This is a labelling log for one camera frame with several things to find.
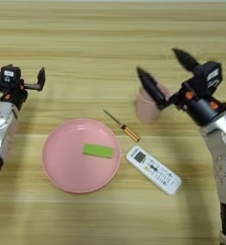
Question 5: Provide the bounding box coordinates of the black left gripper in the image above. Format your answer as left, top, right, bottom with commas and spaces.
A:
0, 66, 47, 112

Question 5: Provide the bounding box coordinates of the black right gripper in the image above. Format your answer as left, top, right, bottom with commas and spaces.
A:
135, 47, 226, 128

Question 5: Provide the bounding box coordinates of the pink plastic cup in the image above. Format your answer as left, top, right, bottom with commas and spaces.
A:
135, 80, 172, 124

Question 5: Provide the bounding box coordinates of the screwdriver with golden handle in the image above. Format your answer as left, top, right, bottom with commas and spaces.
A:
102, 108, 142, 144

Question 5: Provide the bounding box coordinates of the green rectangular block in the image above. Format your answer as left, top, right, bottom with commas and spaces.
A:
81, 143, 115, 160

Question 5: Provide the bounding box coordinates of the white remote control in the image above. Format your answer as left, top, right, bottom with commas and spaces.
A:
124, 145, 183, 197

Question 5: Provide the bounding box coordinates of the left black box white label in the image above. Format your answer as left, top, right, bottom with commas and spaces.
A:
0, 64, 23, 93

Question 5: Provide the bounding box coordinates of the black box white label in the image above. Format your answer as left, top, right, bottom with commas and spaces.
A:
0, 64, 23, 93
192, 60, 224, 98

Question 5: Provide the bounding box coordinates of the right black box white label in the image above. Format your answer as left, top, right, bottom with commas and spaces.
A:
192, 60, 224, 98

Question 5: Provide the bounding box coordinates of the pink round plate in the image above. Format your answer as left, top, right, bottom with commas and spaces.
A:
41, 118, 122, 195

